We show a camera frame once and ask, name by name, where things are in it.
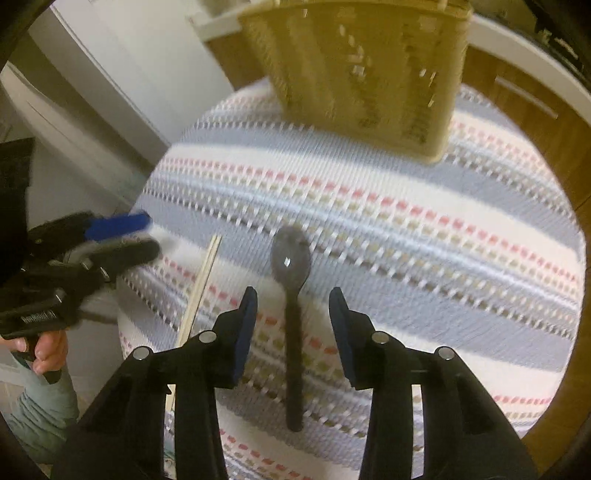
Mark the striped woven tablecloth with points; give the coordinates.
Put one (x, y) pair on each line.
(415, 230)

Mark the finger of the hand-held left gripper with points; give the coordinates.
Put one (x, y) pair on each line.
(117, 226)
(134, 254)

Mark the person's left hand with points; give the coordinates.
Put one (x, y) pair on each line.
(51, 350)

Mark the white refrigerator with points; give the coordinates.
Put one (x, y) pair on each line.
(138, 60)

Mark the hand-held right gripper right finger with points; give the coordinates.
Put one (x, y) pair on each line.
(339, 337)

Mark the clear plastic spoon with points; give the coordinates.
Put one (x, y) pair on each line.
(290, 258)

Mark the yellow slotted plastic utensil basket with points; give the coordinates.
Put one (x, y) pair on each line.
(360, 69)

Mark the wooden chopstick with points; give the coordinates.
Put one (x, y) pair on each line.
(205, 282)
(198, 286)

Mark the black gas stove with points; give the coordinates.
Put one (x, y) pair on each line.
(558, 27)

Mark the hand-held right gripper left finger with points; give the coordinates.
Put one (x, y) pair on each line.
(247, 332)

